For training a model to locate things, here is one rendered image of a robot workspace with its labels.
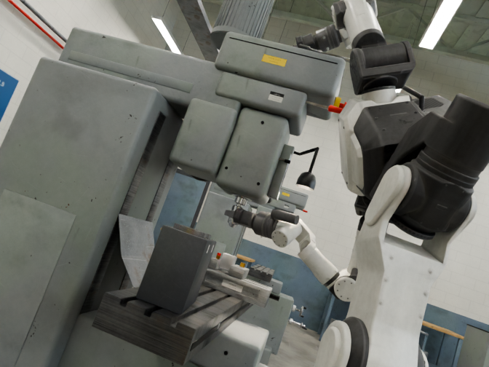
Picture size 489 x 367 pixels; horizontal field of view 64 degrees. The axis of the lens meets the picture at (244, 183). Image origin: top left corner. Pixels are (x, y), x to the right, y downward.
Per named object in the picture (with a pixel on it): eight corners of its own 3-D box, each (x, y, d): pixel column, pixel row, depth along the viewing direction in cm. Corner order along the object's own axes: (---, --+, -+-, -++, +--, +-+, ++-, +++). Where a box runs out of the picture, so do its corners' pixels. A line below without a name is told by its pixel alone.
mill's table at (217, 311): (253, 304, 204) (258, 290, 206) (183, 366, 84) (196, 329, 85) (212, 289, 209) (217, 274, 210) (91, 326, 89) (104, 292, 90)
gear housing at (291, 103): (300, 137, 162) (307, 116, 164) (299, 117, 139) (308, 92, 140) (225, 116, 169) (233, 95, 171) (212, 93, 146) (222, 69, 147)
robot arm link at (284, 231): (276, 231, 144) (303, 239, 138) (259, 243, 136) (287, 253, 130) (275, 203, 140) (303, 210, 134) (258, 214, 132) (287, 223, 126)
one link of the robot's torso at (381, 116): (485, 229, 96) (428, 172, 129) (499, 90, 83) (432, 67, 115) (362, 242, 99) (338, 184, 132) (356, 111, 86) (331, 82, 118)
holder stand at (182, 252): (195, 302, 115) (218, 237, 118) (181, 315, 93) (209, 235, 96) (157, 287, 116) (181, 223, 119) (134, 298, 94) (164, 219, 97)
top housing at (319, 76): (330, 123, 163) (341, 87, 165) (335, 97, 137) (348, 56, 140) (225, 94, 172) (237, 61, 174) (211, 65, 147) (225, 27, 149)
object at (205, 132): (226, 187, 163) (247, 129, 167) (213, 174, 139) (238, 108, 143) (185, 173, 167) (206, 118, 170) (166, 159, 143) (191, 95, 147)
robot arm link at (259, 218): (254, 210, 152) (280, 217, 145) (246, 234, 150) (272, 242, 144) (237, 202, 141) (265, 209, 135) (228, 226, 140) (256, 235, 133)
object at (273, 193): (277, 200, 148) (295, 149, 151) (276, 199, 144) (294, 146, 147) (267, 197, 149) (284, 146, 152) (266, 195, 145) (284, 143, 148)
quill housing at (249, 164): (267, 207, 157) (292, 134, 161) (262, 199, 137) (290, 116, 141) (223, 193, 161) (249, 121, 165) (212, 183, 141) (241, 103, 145)
